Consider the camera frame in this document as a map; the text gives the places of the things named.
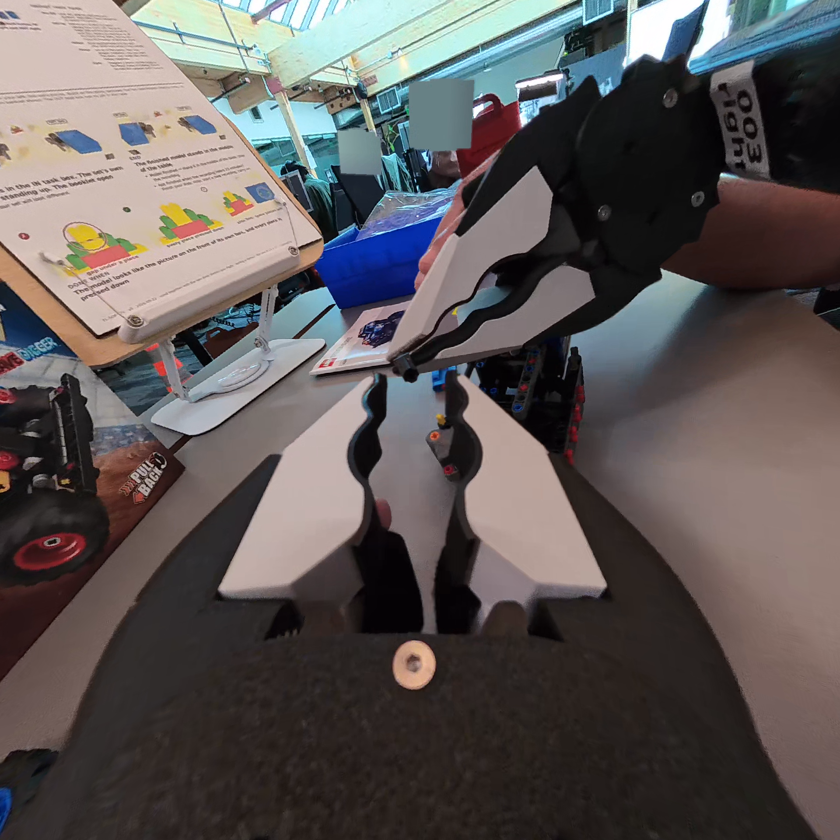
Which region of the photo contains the orange traffic cone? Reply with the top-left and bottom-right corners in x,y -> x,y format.
154,344 -> 193,395

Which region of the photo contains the blue storage bin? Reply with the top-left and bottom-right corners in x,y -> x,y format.
314,213 -> 448,310

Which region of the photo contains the small dark lego assembly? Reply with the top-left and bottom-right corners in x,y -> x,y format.
424,409 -> 464,484

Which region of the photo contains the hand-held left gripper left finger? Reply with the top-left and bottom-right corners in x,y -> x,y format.
217,374 -> 395,602

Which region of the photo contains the person's right hand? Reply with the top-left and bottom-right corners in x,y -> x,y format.
413,180 -> 475,291

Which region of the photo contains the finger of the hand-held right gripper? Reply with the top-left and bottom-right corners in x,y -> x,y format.
386,164 -> 559,362
403,262 -> 600,377

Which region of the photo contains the instruction sheet on stand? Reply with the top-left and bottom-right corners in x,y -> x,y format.
0,0 -> 328,436

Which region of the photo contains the black lego truck chassis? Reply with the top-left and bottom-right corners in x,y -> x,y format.
472,331 -> 585,467

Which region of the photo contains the printed instruction sheet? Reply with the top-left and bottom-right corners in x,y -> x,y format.
0,0 -> 323,340

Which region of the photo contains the clear plastic bag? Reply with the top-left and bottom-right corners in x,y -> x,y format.
357,189 -> 454,241

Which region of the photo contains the lego instruction booklet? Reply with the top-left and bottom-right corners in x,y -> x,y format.
308,301 -> 428,377

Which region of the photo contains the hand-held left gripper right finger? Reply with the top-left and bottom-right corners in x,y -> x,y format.
433,374 -> 609,602

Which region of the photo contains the black monitor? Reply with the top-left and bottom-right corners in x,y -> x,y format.
335,173 -> 385,228

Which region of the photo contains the monster truck lego box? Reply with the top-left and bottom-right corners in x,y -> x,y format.
0,282 -> 186,684

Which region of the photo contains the person's right forearm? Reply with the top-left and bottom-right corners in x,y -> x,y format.
662,173 -> 840,290

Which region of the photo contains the red bag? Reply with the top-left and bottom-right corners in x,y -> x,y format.
455,93 -> 523,179

